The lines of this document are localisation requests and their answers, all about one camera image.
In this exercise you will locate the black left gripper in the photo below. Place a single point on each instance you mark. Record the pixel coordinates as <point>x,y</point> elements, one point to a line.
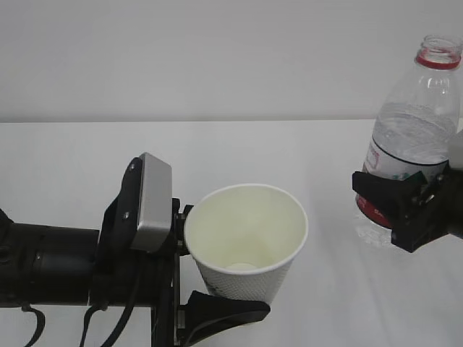
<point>137,279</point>

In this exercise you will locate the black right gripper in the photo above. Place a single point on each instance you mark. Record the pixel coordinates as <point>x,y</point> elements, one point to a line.
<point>418,216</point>

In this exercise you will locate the white paper cup green logo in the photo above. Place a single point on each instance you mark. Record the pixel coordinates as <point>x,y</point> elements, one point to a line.
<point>244,239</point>

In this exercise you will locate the clear Nongfu Spring water bottle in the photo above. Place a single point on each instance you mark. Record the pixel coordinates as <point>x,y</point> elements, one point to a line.
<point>413,128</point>

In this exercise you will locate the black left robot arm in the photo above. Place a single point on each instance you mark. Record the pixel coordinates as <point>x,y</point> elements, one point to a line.
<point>65,266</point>

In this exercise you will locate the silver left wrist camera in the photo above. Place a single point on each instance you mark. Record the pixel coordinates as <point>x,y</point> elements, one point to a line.
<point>139,218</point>

